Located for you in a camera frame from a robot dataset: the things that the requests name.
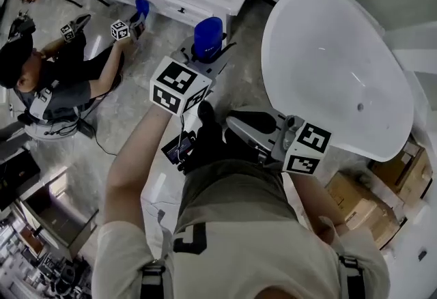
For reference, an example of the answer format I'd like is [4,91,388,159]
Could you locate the person's black trousers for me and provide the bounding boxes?
[184,101,266,174]

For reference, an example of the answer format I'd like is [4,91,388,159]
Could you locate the person's left forearm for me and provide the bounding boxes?
[104,108,185,227]

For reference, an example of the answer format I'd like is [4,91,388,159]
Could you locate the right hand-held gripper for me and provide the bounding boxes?
[225,112,332,175]

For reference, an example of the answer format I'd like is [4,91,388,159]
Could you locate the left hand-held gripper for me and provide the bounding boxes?
[149,32,237,117]

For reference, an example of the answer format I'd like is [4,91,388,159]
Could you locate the black floor cable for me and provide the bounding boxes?
[94,126,119,156]

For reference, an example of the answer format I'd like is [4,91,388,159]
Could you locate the cardboard box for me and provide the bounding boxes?
[326,171,400,251]
[370,142,433,210]

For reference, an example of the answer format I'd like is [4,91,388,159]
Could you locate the person's right forearm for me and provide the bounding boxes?
[290,173,346,237]

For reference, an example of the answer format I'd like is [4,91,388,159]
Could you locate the person's beige vest torso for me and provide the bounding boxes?
[91,159,392,299]

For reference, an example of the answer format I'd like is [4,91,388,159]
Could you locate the white bathtub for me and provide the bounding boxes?
[261,0,415,162]

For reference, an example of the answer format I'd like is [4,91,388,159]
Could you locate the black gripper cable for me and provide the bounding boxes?
[176,113,188,155]

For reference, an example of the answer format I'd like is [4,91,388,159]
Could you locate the dark wooden cabinet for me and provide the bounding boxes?
[15,167,100,259]

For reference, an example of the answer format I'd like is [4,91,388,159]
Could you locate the blue cup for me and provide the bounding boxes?
[193,16,225,63]

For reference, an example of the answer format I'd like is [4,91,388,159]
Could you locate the black case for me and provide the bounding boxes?
[0,149,42,191]

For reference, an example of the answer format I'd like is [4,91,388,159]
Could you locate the white rolling stool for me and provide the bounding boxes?
[20,109,93,140]

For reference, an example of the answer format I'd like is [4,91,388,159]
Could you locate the black waist recorder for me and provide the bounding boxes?
[160,130,198,171]

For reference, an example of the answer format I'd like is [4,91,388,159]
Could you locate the black shoulder strap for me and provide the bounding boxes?
[337,255,367,299]
[140,258,168,299]

